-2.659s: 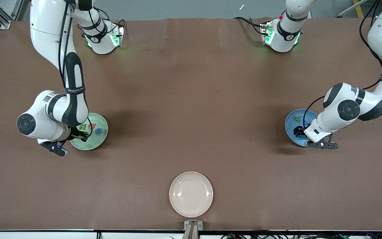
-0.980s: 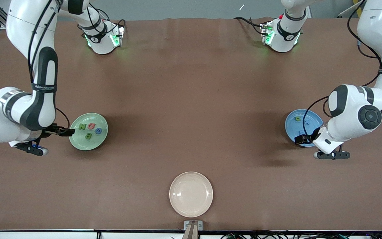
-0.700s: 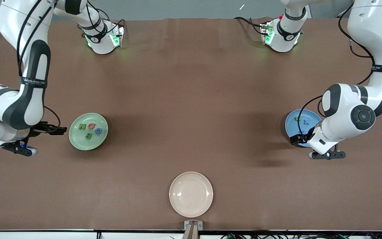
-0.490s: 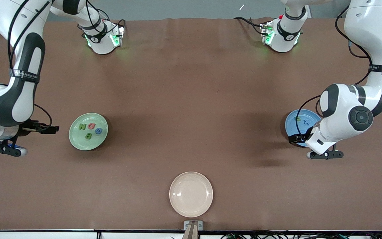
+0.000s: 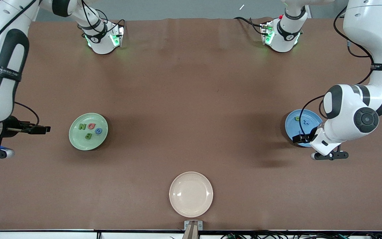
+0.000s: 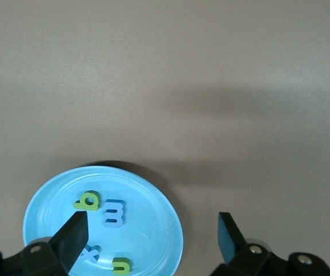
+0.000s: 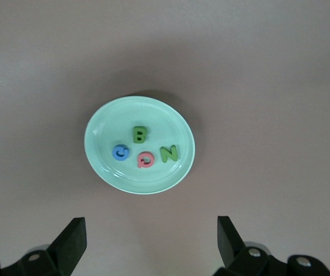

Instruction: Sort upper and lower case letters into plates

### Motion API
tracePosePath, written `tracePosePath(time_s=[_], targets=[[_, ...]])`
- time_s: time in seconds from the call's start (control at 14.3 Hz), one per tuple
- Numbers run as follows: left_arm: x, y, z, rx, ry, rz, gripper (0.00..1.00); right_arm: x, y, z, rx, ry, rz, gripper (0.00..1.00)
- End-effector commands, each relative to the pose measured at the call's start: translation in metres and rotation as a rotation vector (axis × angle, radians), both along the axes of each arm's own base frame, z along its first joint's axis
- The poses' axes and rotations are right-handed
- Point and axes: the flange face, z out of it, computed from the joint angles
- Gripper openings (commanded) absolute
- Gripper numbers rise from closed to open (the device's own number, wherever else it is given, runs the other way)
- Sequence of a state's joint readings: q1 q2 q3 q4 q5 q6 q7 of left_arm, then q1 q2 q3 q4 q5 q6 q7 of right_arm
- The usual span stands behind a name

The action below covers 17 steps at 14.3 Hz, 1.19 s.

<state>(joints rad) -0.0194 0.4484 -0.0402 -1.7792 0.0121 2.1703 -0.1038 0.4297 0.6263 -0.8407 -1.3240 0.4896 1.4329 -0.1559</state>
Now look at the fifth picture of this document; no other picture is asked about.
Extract blue plate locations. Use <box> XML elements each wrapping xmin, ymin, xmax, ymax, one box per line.
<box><xmin>285</xmin><ymin>109</ymin><xmax>324</xmax><ymax>147</ymax></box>

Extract light green plate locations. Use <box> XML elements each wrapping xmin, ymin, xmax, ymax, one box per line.
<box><xmin>68</xmin><ymin>113</ymin><xmax>108</xmax><ymax>151</ymax></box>

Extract beige plate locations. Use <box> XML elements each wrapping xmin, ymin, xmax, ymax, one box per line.
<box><xmin>169</xmin><ymin>171</ymin><xmax>214</xmax><ymax>218</ymax></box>

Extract brown table cover mat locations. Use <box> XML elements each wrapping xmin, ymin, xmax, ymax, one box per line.
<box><xmin>0</xmin><ymin>17</ymin><xmax>382</xmax><ymax>232</ymax></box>

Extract white table edge rail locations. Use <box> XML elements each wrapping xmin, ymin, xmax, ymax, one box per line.
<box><xmin>0</xmin><ymin>229</ymin><xmax>382</xmax><ymax>239</ymax></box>

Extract tangled black cables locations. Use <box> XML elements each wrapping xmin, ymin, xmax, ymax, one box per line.
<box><xmin>221</xmin><ymin>230</ymin><xmax>382</xmax><ymax>239</ymax></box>

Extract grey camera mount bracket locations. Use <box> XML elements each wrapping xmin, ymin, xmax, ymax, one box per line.
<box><xmin>183</xmin><ymin>220</ymin><xmax>203</xmax><ymax>239</ymax></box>

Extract black base power cable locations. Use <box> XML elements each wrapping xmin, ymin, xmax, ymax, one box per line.
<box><xmin>106</xmin><ymin>18</ymin><xmax>127</xmax><ymax>34</ymax></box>
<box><xmin>233</xmin><ymin>17</ymin><xmax>265</xmax><ymax>35</ymax></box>

